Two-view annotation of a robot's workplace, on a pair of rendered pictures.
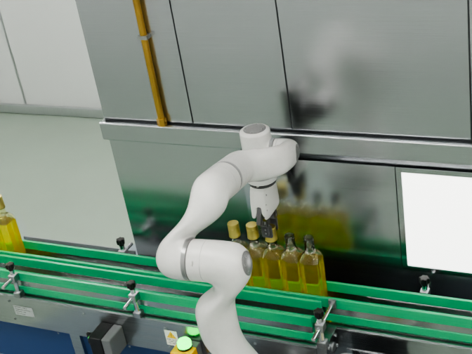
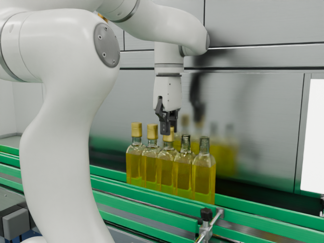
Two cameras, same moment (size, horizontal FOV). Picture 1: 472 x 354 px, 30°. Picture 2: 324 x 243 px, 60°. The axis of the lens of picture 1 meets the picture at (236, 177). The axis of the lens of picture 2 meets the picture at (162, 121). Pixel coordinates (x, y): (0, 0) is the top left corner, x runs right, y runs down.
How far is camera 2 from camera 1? 1.76 m
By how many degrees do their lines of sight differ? 18
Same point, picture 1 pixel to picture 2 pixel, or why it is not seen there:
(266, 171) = (172, 28)
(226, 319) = (59, 156)
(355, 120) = (266, 30)
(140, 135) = not seen: hidden behind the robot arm
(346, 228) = (240, 144)
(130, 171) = not seen: hidden behind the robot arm
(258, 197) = (161, 85)
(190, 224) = not seen: outside the picture
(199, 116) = (129, 43)
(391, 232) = (288, 150)
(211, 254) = (46, 13)
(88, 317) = (7, 199)
